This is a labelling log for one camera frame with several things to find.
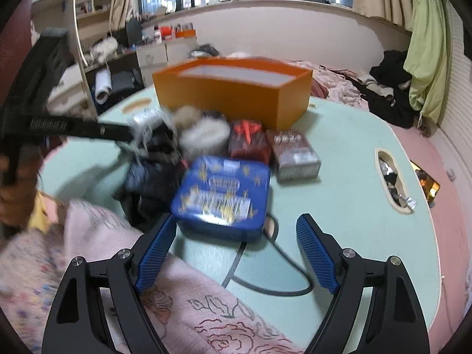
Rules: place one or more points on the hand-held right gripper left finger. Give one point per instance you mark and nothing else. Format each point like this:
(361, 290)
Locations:
(156, 254)

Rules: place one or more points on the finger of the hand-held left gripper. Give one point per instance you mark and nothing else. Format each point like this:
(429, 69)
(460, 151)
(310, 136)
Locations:
(81, 131)

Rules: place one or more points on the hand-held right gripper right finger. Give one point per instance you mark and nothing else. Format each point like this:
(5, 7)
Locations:
(317, 254)

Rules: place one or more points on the dark navy cloth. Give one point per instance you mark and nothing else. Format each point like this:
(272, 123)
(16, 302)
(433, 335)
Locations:
(151, 180)

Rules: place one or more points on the blue star print tin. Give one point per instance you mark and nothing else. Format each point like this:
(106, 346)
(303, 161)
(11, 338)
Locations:
(221, 184)

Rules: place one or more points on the brown card box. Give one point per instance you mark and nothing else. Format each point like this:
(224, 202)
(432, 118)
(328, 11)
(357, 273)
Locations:
(295, 151)

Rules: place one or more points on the beige fluffy plush charm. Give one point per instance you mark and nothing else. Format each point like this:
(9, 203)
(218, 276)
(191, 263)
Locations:
(186, 116)

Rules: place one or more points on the white fluffy scrunchie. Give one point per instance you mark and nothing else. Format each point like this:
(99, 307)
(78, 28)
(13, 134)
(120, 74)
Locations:
(202, 136)

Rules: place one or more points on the red mahjong tile block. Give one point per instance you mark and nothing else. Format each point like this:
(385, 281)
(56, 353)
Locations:
(247, 143)

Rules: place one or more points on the orange cardboard box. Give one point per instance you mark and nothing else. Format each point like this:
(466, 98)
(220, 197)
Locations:
(228, 99)

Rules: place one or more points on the person's left hand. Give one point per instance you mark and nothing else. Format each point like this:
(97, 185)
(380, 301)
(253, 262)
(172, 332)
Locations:
(18, 188)

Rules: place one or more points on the white paper roll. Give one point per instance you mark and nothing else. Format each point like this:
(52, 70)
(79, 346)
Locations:
(103, 86)

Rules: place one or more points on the pink floral blanket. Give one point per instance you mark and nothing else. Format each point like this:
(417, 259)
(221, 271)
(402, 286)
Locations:
(92, 228)

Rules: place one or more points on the yellow cloth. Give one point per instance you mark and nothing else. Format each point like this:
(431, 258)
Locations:
(42, 214)

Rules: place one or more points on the white bookshelf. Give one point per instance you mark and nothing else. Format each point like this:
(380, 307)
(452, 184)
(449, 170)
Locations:
(92, 7)

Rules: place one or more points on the small white drawer cabinet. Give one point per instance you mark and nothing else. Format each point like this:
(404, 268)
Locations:
(155, 57)

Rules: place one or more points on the foil wrappers in desk slot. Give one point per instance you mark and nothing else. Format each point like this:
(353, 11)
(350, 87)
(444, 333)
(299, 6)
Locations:
(392, 180)

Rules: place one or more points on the black monitor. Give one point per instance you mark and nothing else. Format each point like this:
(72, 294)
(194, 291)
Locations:
(134, 32)

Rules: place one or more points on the red container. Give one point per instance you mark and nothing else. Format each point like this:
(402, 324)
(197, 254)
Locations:
(167, 33)

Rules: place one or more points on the small orange storage box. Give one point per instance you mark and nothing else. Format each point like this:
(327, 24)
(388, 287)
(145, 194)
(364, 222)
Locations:
(185, 34)

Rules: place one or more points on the grey bag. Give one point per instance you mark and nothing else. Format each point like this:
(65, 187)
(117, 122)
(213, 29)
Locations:
(204, 51)

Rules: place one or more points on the pile of black clothes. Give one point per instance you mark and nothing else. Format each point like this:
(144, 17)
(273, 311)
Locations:
(391, 103)

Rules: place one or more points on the pink crumpled bed blanket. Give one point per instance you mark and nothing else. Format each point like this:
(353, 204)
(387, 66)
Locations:
(332, 84)

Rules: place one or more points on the light green hanging garment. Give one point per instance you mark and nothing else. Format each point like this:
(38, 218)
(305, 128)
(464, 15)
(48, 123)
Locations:
(427, 62)

